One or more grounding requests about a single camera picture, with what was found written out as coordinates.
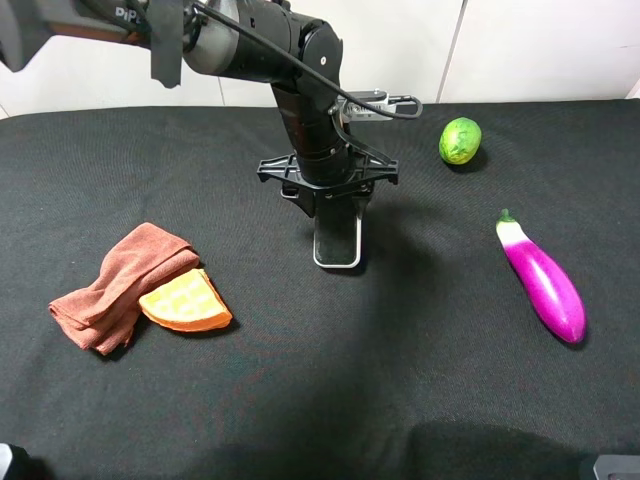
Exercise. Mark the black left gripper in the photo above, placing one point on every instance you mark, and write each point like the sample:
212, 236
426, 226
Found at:
353, 169

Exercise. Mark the black white board eraser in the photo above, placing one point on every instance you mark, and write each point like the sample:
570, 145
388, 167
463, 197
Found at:
337, 233

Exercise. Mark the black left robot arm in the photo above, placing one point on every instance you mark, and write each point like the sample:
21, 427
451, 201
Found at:
298, 56

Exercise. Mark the green toy lime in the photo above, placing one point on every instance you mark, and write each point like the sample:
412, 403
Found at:
460, 141

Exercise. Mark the orange toy waffle slice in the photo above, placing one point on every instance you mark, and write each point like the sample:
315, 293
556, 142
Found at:
188, 303

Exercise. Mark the black tablecloth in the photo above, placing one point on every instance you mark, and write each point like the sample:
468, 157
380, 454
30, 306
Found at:
428, 361

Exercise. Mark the purple toy eggplant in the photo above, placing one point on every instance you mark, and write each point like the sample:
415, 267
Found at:
551, 292

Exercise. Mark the brown folded cloth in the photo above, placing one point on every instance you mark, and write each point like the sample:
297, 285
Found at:
102, 316

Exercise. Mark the grey device bottom right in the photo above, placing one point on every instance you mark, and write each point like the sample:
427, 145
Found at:
617, 467

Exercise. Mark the grey device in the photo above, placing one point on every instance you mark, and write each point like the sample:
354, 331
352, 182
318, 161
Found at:
6, 461
617, 467

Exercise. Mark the grey device bottom left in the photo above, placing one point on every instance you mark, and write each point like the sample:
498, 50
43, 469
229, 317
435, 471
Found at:
6, 461

